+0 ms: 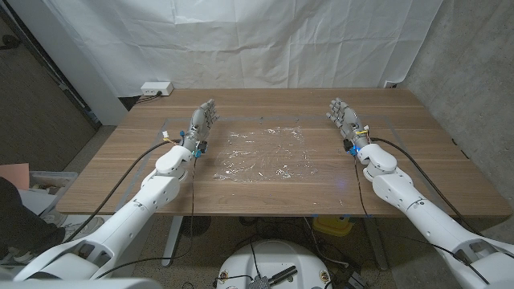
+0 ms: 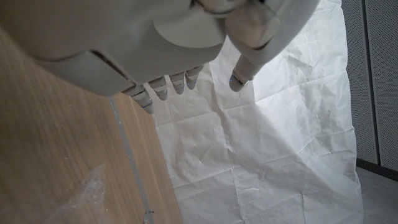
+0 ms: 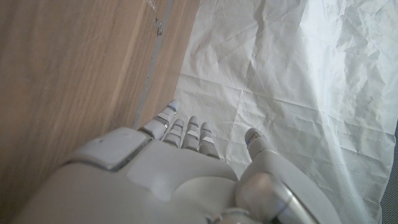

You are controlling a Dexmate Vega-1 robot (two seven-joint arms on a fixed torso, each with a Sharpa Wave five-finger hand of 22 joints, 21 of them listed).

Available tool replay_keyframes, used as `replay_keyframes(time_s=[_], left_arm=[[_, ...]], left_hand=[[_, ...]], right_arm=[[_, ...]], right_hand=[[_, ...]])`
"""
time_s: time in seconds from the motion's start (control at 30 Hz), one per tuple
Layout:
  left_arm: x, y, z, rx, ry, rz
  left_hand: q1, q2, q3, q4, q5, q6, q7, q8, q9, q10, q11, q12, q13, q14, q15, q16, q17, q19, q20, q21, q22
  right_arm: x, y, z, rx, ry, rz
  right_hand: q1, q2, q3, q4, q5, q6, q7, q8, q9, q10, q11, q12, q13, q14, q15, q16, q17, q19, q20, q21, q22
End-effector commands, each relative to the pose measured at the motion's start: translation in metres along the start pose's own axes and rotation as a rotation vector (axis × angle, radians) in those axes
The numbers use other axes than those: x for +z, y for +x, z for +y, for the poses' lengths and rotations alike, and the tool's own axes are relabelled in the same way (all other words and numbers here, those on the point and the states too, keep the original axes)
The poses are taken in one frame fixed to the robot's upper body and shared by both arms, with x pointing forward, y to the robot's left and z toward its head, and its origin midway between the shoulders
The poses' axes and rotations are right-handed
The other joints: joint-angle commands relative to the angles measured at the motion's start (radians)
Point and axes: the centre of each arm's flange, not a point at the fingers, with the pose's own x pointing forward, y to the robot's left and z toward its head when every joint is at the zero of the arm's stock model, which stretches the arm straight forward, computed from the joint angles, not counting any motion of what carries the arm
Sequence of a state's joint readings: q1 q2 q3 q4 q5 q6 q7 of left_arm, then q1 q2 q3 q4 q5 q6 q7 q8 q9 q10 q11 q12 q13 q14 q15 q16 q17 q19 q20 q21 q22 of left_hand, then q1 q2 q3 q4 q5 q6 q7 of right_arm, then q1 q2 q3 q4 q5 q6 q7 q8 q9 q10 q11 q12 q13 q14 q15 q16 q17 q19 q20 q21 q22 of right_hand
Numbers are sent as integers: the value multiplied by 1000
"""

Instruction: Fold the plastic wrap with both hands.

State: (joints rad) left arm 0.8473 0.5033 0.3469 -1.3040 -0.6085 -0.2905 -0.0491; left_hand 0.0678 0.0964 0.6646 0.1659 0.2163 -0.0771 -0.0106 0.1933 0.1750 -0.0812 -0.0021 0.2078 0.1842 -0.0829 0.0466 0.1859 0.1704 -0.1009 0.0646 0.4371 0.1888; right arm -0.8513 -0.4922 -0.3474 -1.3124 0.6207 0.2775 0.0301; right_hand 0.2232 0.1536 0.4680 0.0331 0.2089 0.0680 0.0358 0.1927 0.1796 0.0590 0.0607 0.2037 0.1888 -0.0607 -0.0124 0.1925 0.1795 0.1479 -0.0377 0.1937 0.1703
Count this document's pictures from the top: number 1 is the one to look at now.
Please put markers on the yellow object under table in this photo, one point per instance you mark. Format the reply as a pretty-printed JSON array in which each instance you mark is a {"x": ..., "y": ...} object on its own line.
[{"x": 332, "y": 226}]

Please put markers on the black round floor object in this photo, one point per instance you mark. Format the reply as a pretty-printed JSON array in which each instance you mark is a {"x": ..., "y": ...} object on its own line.
[{"x": 197, "y": 225}]

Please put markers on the grey sneaker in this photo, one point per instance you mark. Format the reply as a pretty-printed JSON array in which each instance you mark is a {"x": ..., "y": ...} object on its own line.
[{"x": 86, "y": 226}]

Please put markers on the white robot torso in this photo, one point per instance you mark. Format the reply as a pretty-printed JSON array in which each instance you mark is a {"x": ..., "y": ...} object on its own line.
[{"x": 277, "y": 257}]

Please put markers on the clear plastic storage bin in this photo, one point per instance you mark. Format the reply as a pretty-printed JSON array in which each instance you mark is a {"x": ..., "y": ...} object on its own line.
[{"x": 54, "y": 178}]

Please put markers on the clear plastic wrap sheet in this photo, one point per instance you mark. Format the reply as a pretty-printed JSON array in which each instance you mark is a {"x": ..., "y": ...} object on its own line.
[{"x": 265, "y": 156}]

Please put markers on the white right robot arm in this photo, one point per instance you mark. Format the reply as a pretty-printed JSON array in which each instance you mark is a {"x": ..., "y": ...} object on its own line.
[{"x": 425, "y": 221}]

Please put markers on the black tool on torso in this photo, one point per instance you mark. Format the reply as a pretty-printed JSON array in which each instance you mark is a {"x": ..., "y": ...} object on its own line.
[{"x": 283, "y": 275}]

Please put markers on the orange flat board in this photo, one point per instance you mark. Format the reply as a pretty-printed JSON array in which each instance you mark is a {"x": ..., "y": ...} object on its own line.
[{"x": 16, "y": 174}]

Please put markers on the person in dark trousers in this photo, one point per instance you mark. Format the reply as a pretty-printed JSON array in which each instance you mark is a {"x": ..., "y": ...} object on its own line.
[{"x": 20, "y": 225}]

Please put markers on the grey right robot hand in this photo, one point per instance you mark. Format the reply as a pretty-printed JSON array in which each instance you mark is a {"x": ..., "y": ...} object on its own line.
[{"x": 349, "y": 122}]

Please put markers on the grey table leg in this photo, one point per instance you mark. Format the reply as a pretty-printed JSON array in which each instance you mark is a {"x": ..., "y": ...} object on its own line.
[{"x": 376, "y": 245}]

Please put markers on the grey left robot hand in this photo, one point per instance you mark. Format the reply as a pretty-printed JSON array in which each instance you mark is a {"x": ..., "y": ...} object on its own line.
[{"x": 198, "y": 126}]

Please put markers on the grey floor power strip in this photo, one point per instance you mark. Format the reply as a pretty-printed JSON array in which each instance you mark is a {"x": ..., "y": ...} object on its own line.
[{"x": 353, "y": 280}]

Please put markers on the white table leg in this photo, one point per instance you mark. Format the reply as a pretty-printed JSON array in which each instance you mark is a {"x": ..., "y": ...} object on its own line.
[{"x": 172, "y": 241}]

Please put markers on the white wrinkled backdrop cloth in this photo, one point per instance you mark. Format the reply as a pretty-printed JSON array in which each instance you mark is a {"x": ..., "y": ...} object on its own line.
[{"x": 241, "y": 44}]

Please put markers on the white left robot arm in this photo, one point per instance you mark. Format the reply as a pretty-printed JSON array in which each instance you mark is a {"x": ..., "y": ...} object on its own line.
[{"x": 132, "y": 216}]

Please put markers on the white power strip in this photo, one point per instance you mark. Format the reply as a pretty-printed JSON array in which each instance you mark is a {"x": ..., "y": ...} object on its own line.
[{"x": 156, "y": 88}]

